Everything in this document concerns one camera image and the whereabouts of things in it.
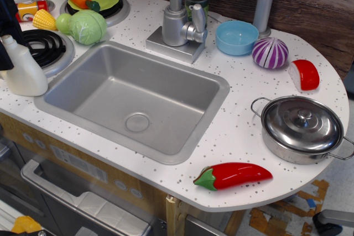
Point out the black caster wheel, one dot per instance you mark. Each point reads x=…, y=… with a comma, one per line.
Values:
x=327, y=229

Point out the grey toy sink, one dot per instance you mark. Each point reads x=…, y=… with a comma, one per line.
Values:
x=151, y=105

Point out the black coil front burner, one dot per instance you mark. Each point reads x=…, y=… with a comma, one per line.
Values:
x=53, y=51

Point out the silver toy faucet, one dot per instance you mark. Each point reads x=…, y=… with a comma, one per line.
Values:
x=178, y=37

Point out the white detergent bottle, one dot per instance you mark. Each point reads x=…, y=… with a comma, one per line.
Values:
x=26, y=78

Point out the purple striped toy onion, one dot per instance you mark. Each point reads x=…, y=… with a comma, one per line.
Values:
x=270, y=53

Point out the grey vertical pole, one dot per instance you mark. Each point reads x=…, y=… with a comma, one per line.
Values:
x=261, y=17

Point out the red toy cheese wedge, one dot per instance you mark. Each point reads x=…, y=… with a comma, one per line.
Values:
x=304, y=75

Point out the back-right burner under plate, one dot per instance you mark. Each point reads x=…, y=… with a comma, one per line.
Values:
x=114, y=15

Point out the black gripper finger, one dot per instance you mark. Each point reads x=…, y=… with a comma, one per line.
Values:
x=5, y=61

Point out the red toy chili pepper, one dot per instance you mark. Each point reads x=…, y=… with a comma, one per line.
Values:
x=226, y=175

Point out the green toy cabbage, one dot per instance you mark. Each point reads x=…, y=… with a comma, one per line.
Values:
x=86, y=27

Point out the yellow object bottom left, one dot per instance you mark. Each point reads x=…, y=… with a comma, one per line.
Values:
x=25, y=224

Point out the dark green toy can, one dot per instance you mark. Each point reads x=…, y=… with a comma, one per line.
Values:
x=190, y=3

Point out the yellow toy corn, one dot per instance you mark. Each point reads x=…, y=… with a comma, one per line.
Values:
x=44, y=20

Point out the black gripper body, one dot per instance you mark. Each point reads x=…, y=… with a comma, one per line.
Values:
x=9, y=22

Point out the red toy ketchup bottle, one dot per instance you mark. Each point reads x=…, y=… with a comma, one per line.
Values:
x=27, y=11

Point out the light blue plastic bowl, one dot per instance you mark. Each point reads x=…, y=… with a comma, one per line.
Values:
x=235, y=37

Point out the silver oven door handle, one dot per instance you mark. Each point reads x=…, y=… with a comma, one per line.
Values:
x=93, y=208

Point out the stainless steel pot with lid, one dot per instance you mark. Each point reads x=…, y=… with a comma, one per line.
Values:
x=300, y=130

